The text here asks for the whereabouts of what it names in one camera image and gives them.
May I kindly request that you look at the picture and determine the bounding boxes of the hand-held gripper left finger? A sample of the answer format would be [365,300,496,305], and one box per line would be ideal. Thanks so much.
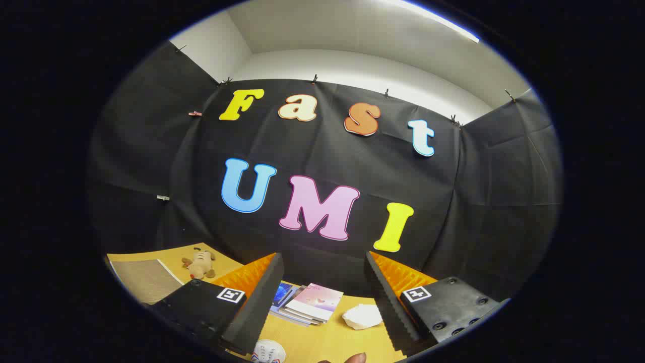
[144,253,284,356]

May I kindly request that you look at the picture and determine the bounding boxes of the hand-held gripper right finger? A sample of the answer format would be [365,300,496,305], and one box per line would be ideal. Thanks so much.
[365,252,510,356]

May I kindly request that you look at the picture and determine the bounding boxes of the white canvas shoe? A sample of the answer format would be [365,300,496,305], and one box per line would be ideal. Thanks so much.
[251,339,286,363]

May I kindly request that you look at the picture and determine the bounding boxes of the beige fabric storage box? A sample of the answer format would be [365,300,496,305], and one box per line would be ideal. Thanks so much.
[108,259,185,305]

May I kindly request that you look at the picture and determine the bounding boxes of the white plush toy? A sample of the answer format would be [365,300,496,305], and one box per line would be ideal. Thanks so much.
[342,304,384,331]

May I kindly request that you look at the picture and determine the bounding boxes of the pale blue book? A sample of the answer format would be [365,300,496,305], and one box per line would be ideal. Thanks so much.
[269,306,323,327]

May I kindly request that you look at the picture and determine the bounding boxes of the white book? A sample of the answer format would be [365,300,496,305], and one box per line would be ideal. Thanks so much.
[275,302,328,325]

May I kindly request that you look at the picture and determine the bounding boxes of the pink cover book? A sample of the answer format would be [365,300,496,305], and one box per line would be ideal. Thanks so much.
[285,283,344,323]

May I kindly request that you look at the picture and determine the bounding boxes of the brown plush toy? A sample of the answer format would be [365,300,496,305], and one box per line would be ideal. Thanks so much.
[181,247,217,280]

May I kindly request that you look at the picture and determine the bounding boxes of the black backdrop cloth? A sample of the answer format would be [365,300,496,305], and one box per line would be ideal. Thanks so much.
[86,40,564,303]

